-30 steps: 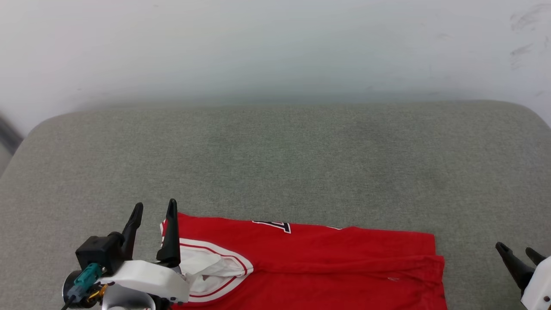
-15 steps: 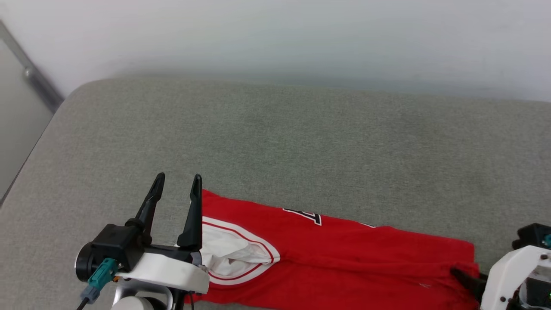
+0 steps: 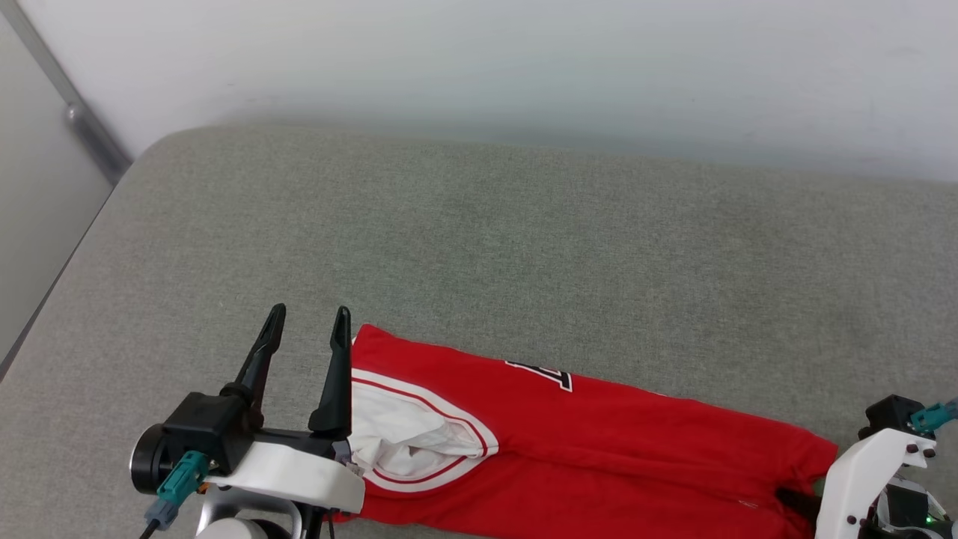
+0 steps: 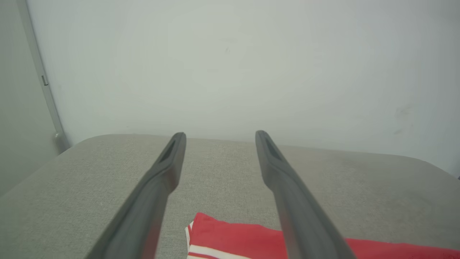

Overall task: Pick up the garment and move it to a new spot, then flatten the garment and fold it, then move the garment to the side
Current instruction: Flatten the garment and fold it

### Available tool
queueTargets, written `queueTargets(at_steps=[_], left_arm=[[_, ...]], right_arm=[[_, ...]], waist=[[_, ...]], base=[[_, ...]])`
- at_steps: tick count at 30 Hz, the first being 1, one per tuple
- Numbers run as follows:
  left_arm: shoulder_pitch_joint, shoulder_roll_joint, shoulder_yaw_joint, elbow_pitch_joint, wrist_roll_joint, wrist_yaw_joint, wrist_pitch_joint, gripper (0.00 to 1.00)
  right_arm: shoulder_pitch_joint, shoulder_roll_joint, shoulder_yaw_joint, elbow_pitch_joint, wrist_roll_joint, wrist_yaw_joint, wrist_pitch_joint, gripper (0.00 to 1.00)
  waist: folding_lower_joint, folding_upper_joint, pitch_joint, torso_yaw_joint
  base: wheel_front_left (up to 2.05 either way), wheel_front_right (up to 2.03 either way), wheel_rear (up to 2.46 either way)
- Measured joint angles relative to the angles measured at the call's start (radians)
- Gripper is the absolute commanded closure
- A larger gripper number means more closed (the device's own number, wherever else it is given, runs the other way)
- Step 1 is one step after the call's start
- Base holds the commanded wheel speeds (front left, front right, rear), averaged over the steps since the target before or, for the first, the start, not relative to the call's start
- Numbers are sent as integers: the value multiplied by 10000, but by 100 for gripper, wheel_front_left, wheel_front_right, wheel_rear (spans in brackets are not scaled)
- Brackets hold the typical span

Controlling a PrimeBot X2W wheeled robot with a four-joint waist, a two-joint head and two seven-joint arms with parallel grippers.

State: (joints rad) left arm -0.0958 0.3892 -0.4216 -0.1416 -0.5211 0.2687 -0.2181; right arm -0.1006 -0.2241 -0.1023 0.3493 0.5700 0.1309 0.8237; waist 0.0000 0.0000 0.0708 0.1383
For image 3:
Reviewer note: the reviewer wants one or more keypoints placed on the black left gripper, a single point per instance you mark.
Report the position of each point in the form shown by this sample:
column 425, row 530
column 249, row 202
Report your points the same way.
column 299, row 439

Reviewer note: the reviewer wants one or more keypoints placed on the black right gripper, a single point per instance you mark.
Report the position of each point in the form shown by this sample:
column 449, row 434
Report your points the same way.
column 909, row 513

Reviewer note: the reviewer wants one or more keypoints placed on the red and white jersey shirt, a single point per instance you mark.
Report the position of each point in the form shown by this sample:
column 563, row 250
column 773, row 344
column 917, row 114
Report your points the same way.
column 599, row 449

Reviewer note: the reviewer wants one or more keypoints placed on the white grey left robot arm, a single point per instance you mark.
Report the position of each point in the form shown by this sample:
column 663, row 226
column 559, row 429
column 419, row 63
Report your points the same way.
column 239, row 528

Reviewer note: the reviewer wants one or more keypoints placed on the grey fabric sofa cushion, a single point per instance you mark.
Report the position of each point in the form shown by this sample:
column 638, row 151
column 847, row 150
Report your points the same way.
column 599, row 262

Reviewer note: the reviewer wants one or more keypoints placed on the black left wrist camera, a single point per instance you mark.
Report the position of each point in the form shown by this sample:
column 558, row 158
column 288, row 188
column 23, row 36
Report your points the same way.
column 206, row 430

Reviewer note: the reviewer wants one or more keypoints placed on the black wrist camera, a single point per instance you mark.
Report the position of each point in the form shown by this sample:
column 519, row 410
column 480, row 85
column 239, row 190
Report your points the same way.
column 891, row 415
column 206, row 430

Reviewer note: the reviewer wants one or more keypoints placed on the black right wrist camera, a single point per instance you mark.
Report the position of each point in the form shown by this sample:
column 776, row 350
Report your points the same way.
column 891, row 415

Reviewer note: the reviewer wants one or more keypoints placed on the teal left camera connector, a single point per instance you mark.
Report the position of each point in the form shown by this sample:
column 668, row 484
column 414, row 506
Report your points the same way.
column 181, row 479

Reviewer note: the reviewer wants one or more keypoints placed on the teal camera connector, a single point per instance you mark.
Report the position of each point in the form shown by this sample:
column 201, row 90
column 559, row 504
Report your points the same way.
column 181, row 479
column 935, row 415

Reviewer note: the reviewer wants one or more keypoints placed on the teal right camera connector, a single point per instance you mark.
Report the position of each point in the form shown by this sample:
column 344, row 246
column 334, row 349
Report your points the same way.
column 935, row 415

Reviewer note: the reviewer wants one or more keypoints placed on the grey metal wall pole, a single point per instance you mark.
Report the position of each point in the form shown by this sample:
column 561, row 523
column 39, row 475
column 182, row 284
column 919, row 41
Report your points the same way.
column 90, row 135

